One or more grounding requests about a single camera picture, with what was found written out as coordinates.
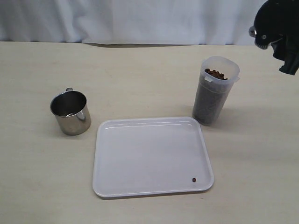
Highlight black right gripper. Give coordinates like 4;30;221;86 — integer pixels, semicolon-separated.
254;0;299;75

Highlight steel mug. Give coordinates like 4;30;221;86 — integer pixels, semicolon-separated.
249;26;257;38
50;87;92;136

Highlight translucent plastic pitcher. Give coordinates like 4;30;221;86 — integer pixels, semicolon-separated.
192;56;240;126

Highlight white backdrop curtain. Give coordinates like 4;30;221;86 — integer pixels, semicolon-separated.
0;0;263;45

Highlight white plastic tray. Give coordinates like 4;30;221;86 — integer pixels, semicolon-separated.
92;117;214;198

